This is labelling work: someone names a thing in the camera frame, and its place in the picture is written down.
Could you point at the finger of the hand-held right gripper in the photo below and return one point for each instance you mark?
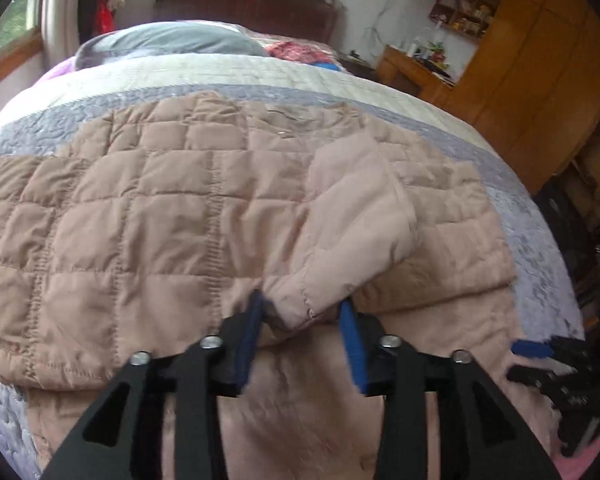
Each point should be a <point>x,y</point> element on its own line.
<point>530,349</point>
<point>535,376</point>

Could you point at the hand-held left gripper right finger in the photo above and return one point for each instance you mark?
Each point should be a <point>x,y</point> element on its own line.
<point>355,355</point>

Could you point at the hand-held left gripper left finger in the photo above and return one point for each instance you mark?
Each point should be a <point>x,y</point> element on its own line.
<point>247,345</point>

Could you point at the beige quilted jacket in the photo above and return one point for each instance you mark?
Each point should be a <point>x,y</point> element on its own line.
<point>155,210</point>

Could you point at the grey floral quilted bedspread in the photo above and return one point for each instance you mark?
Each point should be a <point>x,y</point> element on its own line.
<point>530,240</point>

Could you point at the dark bag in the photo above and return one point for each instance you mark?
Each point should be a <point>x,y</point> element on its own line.
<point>565,245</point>

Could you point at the blue cloth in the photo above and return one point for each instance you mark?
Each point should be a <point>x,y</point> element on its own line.
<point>329,67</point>

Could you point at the wooden wardrobe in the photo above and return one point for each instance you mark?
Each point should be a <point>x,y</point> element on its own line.
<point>540,60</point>

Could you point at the red patterned cloth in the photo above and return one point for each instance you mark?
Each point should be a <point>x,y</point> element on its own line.
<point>295,52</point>

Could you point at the grey-blue pillow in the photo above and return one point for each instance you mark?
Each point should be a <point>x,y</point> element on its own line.
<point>170,42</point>

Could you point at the white bottle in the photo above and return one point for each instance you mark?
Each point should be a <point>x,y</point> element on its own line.
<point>412,47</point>

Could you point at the small potted plant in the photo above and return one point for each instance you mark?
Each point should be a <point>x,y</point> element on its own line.
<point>437,50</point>

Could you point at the lilac bed sheet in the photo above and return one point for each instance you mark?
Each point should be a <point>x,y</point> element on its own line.
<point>57,69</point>

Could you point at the group of small jars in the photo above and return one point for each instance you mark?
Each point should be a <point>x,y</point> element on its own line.
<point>472,15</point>

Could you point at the dark wooden headboard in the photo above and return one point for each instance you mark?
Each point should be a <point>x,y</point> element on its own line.
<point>240,5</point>

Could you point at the red hanging bag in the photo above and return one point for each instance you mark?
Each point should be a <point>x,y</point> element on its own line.
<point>106,17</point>

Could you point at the black hanging garment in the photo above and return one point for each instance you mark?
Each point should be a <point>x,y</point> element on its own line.
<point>92,0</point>

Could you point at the wooden framed window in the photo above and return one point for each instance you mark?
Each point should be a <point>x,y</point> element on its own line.
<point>15,35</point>

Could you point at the pale window curtain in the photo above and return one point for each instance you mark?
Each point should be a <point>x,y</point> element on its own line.
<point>60,0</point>

